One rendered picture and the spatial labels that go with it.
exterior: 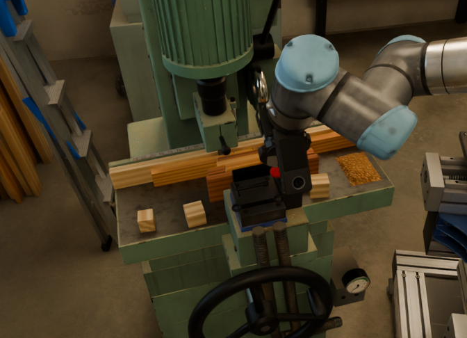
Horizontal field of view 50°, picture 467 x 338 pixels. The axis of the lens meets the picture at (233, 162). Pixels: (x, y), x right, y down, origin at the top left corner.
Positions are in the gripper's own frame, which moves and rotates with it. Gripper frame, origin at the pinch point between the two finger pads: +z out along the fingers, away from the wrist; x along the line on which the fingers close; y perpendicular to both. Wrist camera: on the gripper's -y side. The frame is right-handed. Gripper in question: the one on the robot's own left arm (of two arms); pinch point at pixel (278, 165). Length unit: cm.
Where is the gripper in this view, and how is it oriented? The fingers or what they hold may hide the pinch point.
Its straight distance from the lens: 94.7
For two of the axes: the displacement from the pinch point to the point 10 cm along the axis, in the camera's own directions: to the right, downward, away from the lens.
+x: -9.7, 2.0, -1.2
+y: -2.3, -9.2, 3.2
